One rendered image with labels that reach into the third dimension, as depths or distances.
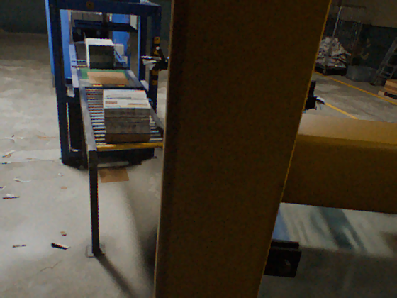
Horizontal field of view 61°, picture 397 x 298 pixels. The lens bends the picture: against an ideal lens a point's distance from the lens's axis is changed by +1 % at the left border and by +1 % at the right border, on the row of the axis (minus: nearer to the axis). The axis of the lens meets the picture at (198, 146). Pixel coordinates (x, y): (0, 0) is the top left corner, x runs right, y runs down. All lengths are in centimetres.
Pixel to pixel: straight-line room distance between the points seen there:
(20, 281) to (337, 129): 234
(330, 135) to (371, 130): 4
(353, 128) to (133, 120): 192
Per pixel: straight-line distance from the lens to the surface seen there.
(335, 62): 969
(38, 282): 246
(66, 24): 559
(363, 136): 28
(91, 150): 211
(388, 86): 834
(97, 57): 406
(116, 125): 216
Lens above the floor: 174
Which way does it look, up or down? 25 degrees down
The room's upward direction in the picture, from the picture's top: 6 degrees clockwise
